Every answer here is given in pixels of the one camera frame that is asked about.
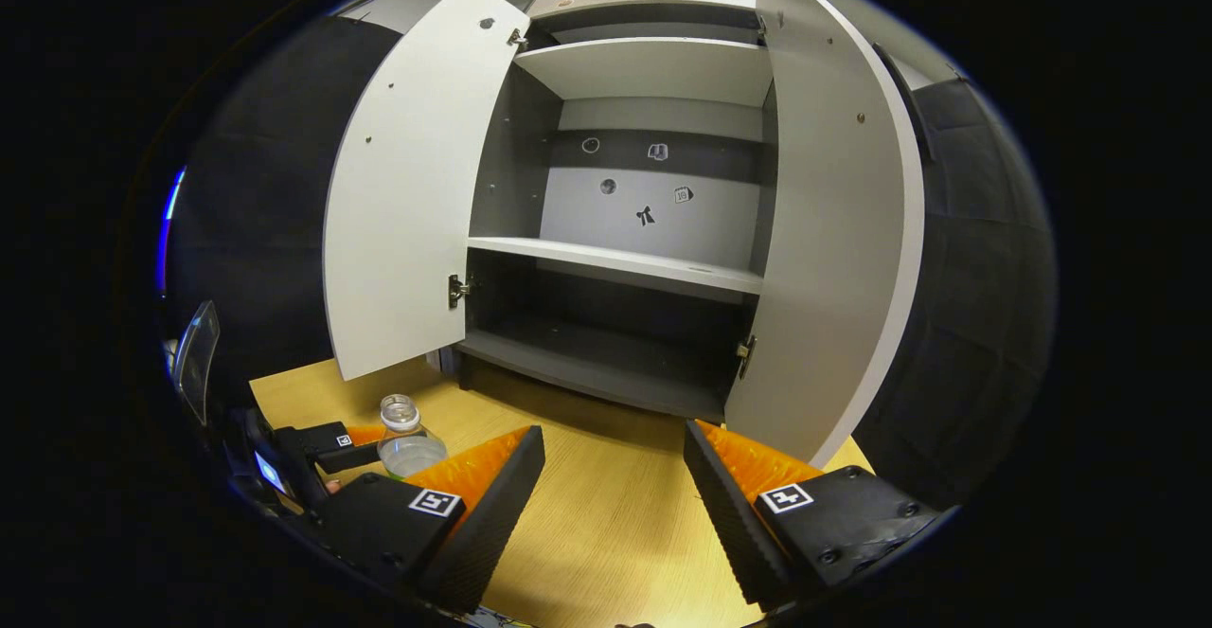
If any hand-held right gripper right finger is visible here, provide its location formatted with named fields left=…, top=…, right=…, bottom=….
left=684, top=420, right=943, bottom=613

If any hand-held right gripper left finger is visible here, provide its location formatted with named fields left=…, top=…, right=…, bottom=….
left=312, top=424, right=547, bottom=615

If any clear bottle with green label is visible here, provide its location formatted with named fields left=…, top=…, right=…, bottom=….
left=377, top=394, right=449, bottom=480

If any white cabinet door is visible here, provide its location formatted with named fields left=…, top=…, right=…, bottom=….
left=724, top=0, right=926, bottom=470
left=323, top=0, right=531, bottom=382

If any white and grey cabinet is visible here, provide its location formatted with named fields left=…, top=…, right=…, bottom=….
left=431, top=0, right=787, bottom=421

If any white cabinet shelf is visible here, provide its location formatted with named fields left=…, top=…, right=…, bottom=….
left=468, top=236, right=764, bottom=305
left=514, top=37, right=775, bottom=109

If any black backdrop cloth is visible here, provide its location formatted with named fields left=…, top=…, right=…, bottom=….
left=161, top=14, right=403, bottom=421
left=852, top=45, right=1057, bottom=511

